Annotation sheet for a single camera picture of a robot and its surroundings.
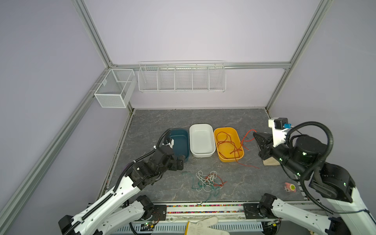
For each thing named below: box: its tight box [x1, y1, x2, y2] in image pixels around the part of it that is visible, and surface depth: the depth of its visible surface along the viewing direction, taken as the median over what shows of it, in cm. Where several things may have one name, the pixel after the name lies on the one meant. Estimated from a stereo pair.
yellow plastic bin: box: [213, 127, 245, 163], surface depth 101 cm
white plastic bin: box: [189, 123, 216, 158], surface depth 105 cm
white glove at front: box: [187, 216, 231, 235], surface depth 71 cm
